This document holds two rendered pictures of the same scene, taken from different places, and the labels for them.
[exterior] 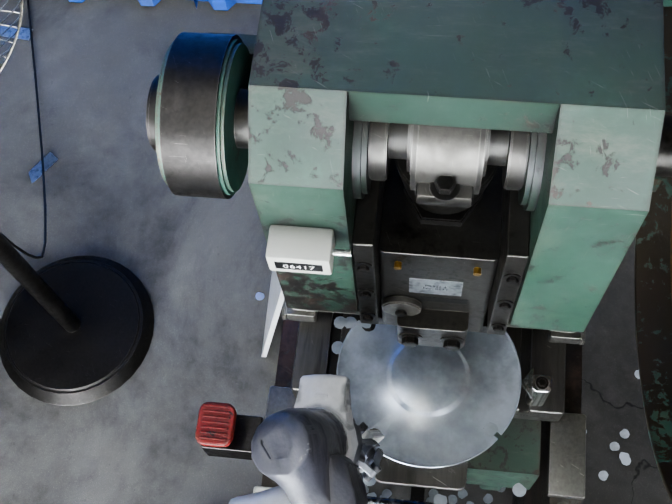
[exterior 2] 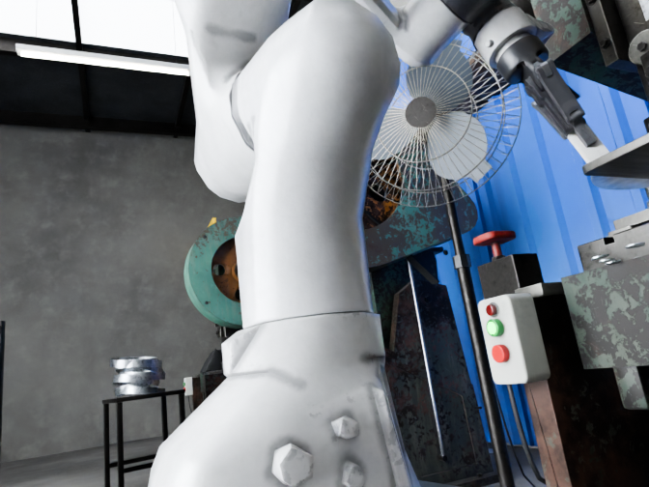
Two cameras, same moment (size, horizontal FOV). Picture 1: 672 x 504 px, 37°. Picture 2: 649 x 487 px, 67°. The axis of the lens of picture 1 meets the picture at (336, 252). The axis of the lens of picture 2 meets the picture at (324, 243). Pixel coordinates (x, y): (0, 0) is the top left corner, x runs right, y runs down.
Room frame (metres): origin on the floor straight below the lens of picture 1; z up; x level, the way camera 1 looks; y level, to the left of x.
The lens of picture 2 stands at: (-0.43, -0.28, 0.55)
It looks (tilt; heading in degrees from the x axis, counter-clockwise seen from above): 14 degrees up; 51
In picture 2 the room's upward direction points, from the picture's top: 8 degrees counter-clockwise
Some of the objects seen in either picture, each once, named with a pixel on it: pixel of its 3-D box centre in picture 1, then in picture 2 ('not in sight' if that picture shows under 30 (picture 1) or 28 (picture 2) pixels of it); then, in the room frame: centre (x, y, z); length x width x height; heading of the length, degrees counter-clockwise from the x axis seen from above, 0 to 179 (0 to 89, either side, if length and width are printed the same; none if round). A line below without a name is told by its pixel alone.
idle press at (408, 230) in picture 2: not in sight; (389, 295); (1.32, 1.44, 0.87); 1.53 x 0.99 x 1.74; 164
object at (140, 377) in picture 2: not in sight; (142, 419); (0.55, 2.97, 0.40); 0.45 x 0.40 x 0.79; 88
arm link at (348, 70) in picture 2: not in sight; (315, 168); (-0.19, 0.01, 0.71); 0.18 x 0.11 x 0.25; 89
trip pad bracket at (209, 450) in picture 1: (239, 443); (517, 305); (0.39, 0.21, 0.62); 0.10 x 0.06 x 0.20; 76
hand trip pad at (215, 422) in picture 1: (219, 428); (497, 252); (0.40, 0.23, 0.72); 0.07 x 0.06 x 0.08; 166
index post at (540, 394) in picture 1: (538, 390); not in sight; (0.37, -0.28, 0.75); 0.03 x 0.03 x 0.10; 76
